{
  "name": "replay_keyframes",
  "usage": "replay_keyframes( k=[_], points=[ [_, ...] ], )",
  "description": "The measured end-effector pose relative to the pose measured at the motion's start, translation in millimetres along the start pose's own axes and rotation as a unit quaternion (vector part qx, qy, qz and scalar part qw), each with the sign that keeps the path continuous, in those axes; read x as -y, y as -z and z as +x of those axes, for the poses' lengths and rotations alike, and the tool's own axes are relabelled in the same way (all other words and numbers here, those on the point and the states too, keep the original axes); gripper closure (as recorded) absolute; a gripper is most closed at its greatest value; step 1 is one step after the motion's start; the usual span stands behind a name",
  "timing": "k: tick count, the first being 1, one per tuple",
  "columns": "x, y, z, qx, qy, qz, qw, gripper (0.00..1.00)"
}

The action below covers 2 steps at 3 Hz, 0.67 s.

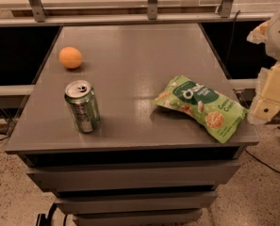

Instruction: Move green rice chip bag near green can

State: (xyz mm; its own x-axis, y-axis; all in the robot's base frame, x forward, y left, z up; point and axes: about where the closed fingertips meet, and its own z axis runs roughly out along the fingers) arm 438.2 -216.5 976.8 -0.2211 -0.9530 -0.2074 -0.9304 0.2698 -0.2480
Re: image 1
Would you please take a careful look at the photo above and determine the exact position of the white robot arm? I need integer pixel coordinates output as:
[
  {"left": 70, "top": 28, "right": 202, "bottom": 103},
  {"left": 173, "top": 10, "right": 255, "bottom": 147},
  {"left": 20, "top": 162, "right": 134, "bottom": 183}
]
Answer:
[{"left": 247, "top": 8, "right": 280, "bottom": 125}]

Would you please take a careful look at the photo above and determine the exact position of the orange fruit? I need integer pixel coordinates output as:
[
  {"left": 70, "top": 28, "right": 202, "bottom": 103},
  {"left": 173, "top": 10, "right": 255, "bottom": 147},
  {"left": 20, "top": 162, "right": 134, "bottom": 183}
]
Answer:
[{"left": 58, "top": 47, "right": 82, "bottom": 69}]

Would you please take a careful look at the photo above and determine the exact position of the green soda can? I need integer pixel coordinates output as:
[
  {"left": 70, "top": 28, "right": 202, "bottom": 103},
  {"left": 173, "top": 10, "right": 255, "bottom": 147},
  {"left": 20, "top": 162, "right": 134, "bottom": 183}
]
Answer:
[{"left": 64, "top": 80, "right": 100, "bottom": 134}]

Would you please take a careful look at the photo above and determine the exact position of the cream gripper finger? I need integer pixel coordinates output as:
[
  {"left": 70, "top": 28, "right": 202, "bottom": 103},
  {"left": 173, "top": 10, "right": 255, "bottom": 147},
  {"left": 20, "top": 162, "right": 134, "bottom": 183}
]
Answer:
[
  {"left": 246, "top": 21, "right": 269, "bottom": 44},
  {"left": 247, "top": 61, "right": 280, "bottom": 125}
]

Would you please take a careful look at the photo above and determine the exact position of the grey drawer cabinet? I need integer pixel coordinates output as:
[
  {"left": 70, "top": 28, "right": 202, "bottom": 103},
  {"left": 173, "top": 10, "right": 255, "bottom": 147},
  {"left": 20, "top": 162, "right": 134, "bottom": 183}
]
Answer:
[{"left": 6, "top": 24, "right": 258, "bottom": 226}]

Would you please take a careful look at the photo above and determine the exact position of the metal railing frame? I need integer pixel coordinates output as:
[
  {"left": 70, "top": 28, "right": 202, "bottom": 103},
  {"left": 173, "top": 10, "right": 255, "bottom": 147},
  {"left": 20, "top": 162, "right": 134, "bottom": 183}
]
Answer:
[{"left": 0, "top": 0, "right": 273, "bottom": 27}]

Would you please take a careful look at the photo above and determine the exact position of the black floor cable right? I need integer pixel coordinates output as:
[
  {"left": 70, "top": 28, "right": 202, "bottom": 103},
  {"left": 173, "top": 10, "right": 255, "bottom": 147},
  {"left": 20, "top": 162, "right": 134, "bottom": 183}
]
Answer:
[{"left": 244, "top": 149, "right": 280, "bottom": 177}]

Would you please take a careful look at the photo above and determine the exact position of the green rice chip bag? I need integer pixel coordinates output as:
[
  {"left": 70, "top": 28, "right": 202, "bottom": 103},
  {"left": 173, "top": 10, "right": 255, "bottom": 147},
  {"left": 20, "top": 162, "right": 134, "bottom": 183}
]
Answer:
[{"left": 151, "top": 75, "right": 248, "bottom": 143}]

